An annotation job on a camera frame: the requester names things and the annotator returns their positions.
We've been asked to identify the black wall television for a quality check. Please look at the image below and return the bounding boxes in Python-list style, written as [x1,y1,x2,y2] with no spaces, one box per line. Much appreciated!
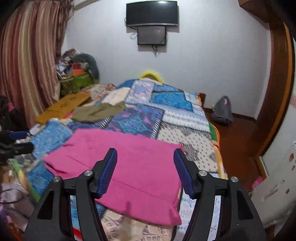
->
[126,1,179,27]

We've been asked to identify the small black wall monitor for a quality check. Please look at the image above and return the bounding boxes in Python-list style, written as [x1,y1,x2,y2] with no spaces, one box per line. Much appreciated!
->
[137,26,167,46]

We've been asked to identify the grey backpack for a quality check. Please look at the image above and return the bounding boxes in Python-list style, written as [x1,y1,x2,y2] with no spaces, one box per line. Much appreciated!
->
[211,96,234,126]

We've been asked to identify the striped brown curtain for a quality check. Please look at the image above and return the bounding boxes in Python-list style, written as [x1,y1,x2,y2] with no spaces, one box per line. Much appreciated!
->
[1,1,72,128]

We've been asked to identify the blue patchwork bedspread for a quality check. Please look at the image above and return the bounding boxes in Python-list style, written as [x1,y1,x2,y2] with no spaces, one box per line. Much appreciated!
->
[9,78,228,241]

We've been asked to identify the grey plush pillow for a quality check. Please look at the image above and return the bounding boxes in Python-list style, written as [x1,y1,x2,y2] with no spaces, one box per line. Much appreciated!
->
[71,53,99,80]

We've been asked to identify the pink pants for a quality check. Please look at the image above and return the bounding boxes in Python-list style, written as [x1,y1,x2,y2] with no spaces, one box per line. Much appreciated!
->
[44,128,181,226]

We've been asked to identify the yellow plush bed headrest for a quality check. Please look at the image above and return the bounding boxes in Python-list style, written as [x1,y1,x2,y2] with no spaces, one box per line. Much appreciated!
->
[139,70,164,83]

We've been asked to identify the olive green shorts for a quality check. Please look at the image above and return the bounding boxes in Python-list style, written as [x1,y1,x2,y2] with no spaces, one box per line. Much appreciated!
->
[71,101,127,123]

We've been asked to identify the striped orange blanket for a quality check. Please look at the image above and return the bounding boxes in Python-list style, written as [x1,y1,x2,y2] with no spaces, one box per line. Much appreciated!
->
[80,84,115,101]

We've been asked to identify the white wardrobe door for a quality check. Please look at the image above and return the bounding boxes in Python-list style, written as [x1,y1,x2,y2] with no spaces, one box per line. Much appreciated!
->
[250,39,296,230]

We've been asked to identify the yellow wooden folding table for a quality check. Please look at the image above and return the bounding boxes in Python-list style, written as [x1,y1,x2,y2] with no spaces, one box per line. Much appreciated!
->
[35,93,91,124]

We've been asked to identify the pink slipper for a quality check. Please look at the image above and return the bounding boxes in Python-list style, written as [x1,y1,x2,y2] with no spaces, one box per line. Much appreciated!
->
[251,176,264,191]

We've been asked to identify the green storage basket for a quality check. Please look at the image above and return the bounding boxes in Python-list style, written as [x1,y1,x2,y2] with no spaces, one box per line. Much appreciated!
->
[60,73,94,96]

